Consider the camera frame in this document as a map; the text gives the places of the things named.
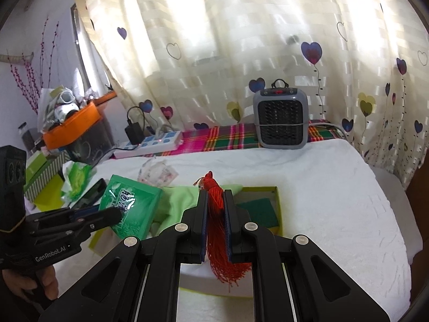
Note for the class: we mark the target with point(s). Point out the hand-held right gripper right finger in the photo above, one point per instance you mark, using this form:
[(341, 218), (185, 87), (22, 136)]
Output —
[(229, 228)]

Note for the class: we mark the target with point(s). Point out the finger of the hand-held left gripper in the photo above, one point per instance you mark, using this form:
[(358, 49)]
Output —
[(85, 212), (107, 218)]

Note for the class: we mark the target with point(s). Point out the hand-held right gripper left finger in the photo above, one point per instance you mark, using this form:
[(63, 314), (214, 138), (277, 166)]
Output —
[(202, 228)]

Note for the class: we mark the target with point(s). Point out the green plastic packet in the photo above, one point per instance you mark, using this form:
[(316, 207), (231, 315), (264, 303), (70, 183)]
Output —
[(134, 208)]

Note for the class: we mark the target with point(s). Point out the red tassel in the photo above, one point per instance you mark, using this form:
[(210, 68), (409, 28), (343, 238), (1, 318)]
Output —
[(216, 201)]

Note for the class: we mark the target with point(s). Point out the yellow green scrub sponge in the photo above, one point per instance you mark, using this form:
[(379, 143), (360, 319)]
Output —
[(261, 213)]

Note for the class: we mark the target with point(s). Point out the light green cloth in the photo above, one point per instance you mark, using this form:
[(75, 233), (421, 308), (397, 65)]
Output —
[(177, 201)]

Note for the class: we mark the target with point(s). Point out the lime green cardboard box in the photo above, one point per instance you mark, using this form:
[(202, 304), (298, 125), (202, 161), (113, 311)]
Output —
[(261, 193)]

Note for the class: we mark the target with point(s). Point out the person's left hand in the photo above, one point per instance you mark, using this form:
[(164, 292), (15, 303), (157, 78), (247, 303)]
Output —
[(43, 281)]

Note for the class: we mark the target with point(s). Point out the black smartphone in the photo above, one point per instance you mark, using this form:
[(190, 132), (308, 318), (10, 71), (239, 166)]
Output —
[(94, 191)]

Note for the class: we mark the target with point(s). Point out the striped lime cardboard box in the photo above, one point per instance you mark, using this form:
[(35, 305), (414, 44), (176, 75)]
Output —
[(47, 198)]

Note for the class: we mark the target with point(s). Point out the green tissue pack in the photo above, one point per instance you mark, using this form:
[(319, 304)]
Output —
[(78, 177)]

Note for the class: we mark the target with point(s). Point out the dark glass jar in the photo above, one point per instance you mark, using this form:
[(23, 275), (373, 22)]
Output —
[(25, 134)]

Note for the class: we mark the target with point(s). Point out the clear red print plastic packet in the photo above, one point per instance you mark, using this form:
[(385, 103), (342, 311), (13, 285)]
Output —
[(157, 174)]

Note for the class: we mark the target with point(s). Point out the dark patterned container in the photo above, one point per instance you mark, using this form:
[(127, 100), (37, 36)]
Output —
[(94, 141)]

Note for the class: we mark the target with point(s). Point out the black charger adapter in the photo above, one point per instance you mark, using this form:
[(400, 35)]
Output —
[(134, 134)]

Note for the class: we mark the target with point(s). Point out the orange plastic tray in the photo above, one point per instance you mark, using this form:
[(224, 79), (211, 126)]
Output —
[(73, 124)]

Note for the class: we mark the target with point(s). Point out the pink green plaid cloth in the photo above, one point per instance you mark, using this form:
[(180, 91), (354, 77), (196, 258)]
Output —
[(228, 137)]

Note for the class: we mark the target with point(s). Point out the white blue power strip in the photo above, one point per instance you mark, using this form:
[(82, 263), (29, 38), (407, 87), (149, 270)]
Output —
[(157, 141)]

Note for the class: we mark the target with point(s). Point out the white crumpled clutter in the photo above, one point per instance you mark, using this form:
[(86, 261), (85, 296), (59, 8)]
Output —
[(63, 102)]

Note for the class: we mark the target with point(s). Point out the orange window ledge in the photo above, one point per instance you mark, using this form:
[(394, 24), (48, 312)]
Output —
[(105, 98)]

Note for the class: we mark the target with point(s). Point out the small grey heater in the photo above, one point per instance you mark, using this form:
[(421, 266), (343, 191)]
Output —
[(280, 120)]

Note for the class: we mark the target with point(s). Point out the cream heart print curtain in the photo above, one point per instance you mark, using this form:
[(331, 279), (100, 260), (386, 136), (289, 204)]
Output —
[(234, 40)]

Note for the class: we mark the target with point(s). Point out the window frame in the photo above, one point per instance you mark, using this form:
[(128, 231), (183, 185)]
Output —
[(83, 57)]

